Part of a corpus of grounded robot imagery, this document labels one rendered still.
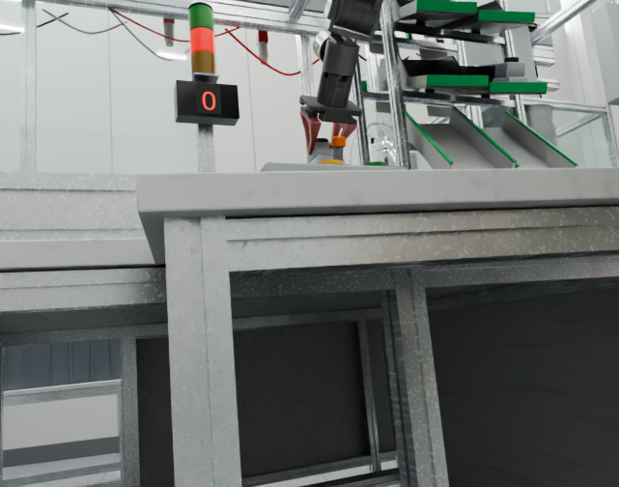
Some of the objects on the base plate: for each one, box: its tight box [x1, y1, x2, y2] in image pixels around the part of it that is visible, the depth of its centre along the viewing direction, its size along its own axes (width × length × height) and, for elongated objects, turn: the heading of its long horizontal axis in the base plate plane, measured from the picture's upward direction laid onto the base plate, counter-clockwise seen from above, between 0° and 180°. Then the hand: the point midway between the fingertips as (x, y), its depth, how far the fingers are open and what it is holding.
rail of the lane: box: [0, 171, 147, 241], centre depth 74 cm, size 6×89×11 cm, turn 84°
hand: (321, 151), depth 100 cm, fingers closed on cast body, 4 cm apart
